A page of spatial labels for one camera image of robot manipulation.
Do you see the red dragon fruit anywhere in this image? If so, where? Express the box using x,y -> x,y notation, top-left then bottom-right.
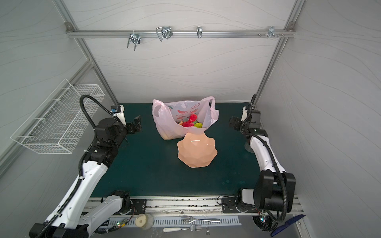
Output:
181,114 -> 197,127

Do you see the green table mat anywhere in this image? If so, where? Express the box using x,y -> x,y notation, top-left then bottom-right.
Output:
92,103 -> 261,197

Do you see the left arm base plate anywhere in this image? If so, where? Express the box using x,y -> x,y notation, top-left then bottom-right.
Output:
116,199 -> 147,216

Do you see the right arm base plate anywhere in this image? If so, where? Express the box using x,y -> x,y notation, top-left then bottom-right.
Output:
220,197 -> 258,214

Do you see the black round fan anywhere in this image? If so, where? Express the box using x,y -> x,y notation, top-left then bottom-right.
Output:
253,215 -> 278,232

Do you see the metal hook clamp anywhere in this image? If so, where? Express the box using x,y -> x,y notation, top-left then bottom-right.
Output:
127,32 -> 141,51
156,26 -> 173,42

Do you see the metal bolt clamp right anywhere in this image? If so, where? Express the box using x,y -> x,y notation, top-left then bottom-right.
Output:
258,26 -> 285,38

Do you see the white wire basket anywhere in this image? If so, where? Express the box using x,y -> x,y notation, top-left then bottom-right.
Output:
11,79 -> 105,154

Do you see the peach scalloped fruit plate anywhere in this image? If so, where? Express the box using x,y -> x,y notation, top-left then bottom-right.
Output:
177,133 -> 218,168

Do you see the metal hook clamp middle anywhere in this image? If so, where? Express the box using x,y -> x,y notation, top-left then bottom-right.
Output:
156,26 -> 173,42

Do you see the metal ring clamp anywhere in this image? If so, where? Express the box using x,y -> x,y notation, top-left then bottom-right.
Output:
196,26 -> 202,39

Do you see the green lidded glass jar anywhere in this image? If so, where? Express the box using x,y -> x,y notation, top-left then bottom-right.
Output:
244,142 -> 254,153

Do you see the silver fork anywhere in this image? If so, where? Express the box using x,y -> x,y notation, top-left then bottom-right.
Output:
181,216 -> 221,224

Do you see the aluminium cross rail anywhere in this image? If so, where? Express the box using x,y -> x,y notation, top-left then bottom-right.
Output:
66,29 -> 296,39

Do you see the white handled fork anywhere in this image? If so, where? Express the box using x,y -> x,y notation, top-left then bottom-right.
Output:
163,225 -> 202,233

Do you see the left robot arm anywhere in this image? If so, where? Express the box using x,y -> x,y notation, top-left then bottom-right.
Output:
29,95 -> 141,238

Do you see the metal hook clamp left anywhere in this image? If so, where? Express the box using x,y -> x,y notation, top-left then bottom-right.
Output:
127,32 -> 141,51

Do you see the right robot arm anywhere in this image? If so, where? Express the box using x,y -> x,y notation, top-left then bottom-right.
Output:
229,94 -> 296,226

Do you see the blue plastic tool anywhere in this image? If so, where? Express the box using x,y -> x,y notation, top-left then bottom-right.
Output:
270,214 -> 306,237

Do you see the pink strawberry plastic bag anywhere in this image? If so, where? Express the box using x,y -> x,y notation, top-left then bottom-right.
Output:
152,96 -> 219,140

